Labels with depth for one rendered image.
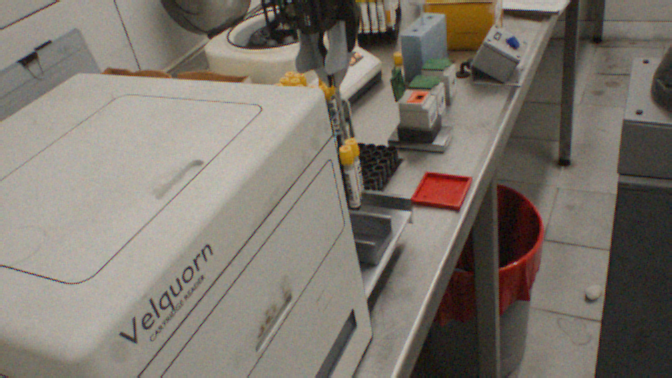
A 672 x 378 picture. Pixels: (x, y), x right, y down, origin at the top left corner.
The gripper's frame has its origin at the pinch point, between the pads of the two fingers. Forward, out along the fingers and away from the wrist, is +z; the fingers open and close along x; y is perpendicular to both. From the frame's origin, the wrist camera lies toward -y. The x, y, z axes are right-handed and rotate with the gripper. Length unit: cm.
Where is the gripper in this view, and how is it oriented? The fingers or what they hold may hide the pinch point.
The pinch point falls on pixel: (334, 75)
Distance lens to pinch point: 79.3
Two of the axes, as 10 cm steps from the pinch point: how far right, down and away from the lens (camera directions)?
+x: 9.0, 1.1, -4.2
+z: 1.6, 8.1, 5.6
